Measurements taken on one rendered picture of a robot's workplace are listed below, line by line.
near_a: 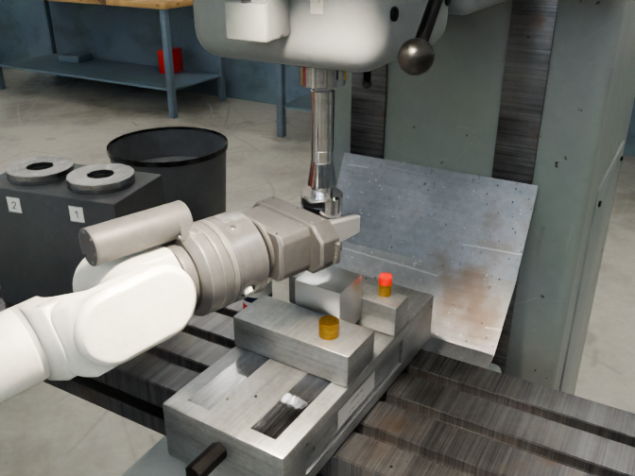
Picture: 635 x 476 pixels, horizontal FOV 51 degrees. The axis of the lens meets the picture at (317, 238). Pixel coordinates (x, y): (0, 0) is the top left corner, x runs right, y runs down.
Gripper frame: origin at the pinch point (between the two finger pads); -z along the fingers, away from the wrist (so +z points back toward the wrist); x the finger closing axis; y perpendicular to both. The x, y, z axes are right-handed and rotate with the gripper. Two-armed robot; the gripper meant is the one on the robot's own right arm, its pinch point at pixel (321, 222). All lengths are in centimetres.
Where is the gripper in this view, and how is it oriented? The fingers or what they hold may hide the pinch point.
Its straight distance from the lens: 74.7
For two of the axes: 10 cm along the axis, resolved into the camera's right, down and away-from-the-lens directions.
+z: -7.3, 2.9, -6.2
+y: -0.1, 9.1, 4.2
